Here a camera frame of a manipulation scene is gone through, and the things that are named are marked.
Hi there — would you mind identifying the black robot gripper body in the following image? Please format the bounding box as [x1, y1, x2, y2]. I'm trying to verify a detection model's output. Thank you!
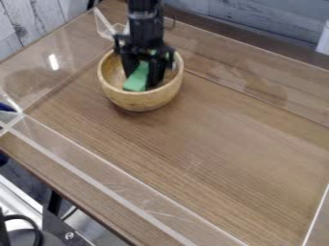
[115, 12, 175, 63]

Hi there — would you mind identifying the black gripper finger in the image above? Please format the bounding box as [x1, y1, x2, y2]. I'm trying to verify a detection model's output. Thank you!
[147, 59, 167, 89]
[120, 53, 140, 77]

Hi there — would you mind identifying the green rectangular block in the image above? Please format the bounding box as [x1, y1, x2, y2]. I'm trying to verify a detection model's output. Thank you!
[120, 48, 154, 92]

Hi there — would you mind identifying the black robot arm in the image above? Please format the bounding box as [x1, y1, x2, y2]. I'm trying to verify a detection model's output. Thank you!
[115, 0, 175, 92]

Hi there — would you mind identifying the brown wooden bowl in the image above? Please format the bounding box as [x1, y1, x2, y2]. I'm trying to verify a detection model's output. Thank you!
[96, 50, 183, 111]

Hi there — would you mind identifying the clear acrylic corner bracket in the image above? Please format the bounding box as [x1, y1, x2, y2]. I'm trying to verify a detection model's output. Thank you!
[94, 8, 130, 41]

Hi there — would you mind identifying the black cable loop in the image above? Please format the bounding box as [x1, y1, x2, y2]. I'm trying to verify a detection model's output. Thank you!
[3, 214, 47, 246]

